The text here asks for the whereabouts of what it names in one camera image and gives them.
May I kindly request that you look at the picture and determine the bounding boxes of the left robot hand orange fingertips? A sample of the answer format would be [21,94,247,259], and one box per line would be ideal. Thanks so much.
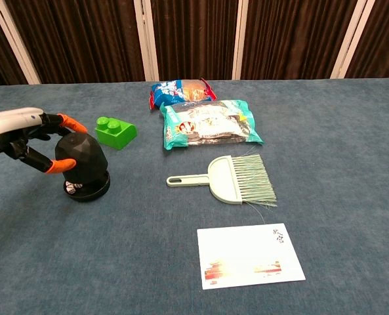
[0,107,89,175]

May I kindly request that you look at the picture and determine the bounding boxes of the black round cup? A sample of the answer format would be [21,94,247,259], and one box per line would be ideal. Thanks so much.
[54,133,109,185]

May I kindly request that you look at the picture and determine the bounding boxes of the black round tray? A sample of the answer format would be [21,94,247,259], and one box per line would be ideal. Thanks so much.
[62,172,112,203]

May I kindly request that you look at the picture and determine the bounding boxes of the white hand brush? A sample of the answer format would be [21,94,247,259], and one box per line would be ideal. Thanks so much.
[166,153,278,207]

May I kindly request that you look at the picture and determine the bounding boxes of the green building block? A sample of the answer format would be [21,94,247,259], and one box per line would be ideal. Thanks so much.
[94,116,138,151]

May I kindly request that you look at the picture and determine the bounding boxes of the blue bread snack packet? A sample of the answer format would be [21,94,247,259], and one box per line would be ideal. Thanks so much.
[148,77,218,111]

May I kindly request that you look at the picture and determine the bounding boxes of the teal snack bag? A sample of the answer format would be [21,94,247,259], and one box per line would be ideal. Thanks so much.
[159,99,264,151]

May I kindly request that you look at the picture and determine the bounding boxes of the white postcard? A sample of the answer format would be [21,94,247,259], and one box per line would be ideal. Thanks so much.
[196,222,306,291]

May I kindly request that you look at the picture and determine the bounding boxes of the blue felt table cover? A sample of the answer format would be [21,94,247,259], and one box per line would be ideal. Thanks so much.
[0,77,389,315]

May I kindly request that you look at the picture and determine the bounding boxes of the white frame post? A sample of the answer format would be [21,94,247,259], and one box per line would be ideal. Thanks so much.
[0,0,41,85]
[133,0,159,82]
[330,0,376,79]
[232,0,249,81]

